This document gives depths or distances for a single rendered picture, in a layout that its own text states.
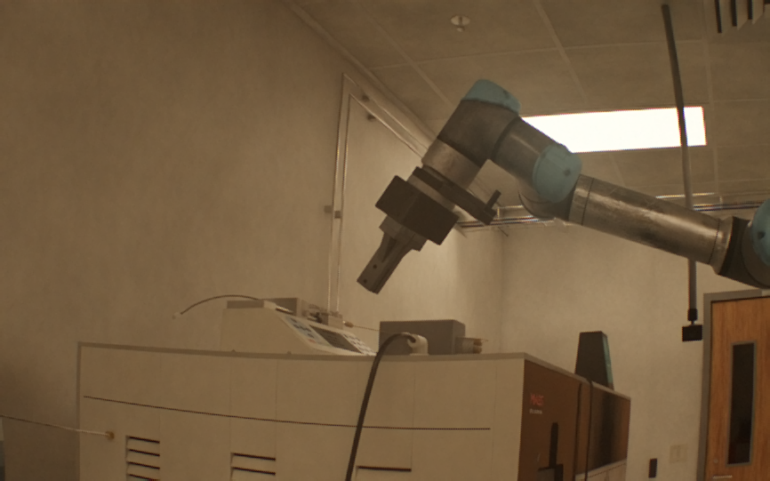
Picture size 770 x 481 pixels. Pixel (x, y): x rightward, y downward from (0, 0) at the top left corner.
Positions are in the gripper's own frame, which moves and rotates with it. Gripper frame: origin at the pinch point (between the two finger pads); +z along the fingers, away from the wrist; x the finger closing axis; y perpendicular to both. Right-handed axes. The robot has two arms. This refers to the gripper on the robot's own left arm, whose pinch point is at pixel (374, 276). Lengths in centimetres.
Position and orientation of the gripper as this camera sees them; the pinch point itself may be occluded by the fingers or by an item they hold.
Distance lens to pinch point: 118.7
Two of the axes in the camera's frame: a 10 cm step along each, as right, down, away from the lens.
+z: -5.6, 8.3, 0.6
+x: -4.5, -2.4, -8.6
